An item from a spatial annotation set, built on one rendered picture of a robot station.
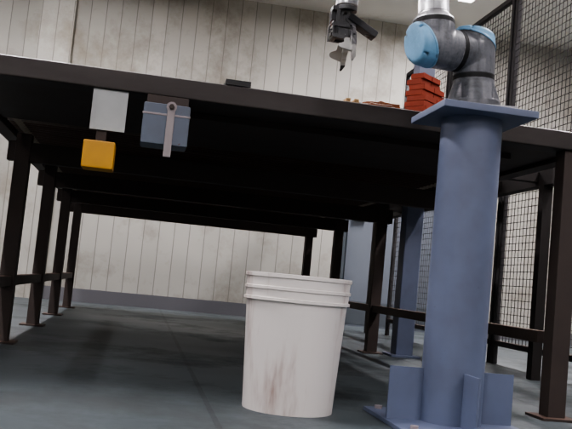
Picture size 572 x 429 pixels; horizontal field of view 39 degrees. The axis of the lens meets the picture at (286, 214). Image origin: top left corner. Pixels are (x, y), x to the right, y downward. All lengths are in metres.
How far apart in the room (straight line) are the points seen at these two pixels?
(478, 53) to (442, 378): 0.89
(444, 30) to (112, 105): 0.96
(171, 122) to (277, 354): 0.74
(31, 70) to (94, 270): 5.23
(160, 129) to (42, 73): 0.37
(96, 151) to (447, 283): 1.05
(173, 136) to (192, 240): 5.23
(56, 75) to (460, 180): 1.18
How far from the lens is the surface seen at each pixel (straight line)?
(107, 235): 7.55
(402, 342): 4.56
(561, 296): 2.70
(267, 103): 2.43
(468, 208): 2.22
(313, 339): 2.15
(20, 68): 2.44
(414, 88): 3.61
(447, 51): 2.27
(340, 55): 2.82
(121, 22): 7.89
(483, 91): 2.30
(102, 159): 2.36
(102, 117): 2.40
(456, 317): 2.21
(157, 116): 2.37
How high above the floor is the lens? 0.35
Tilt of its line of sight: 5 degrees up
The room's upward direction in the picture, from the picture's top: 5 degrees clockwise
